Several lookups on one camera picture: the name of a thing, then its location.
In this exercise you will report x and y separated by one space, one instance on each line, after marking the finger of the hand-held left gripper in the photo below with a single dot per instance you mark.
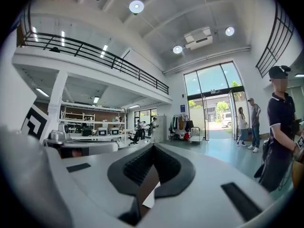
99 147

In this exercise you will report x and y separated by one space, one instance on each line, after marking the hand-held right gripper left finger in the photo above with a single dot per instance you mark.
95 182

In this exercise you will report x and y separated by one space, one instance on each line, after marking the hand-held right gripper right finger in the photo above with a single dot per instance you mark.
209 189

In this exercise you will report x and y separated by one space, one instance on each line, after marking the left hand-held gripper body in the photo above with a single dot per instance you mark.
35 125

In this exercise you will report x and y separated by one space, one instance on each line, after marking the white shelving unit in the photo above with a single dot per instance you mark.
95 122

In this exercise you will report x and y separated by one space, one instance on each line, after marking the black office chair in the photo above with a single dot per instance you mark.
135 136

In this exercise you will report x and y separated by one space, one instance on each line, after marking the metal platform trolley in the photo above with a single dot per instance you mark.
196 136

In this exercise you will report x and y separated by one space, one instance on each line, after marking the white locker cabinet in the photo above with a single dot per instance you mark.
161 127

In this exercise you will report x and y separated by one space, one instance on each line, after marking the clothes rack with garments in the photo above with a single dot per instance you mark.
180 126

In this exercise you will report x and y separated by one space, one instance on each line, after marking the white parked car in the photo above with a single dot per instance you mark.
227 119

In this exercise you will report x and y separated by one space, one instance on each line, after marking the black balcony railing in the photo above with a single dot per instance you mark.
278 39
95 52

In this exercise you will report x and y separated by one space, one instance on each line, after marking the tall glass entrance door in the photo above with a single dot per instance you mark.
213 79

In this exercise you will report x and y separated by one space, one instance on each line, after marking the round ceiling light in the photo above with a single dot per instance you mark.
177 49
136 6
229 31

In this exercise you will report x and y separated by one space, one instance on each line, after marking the white ceiling air conditioner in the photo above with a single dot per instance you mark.
198 38

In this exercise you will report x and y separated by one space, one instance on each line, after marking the blue wall sign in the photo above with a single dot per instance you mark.
182 108

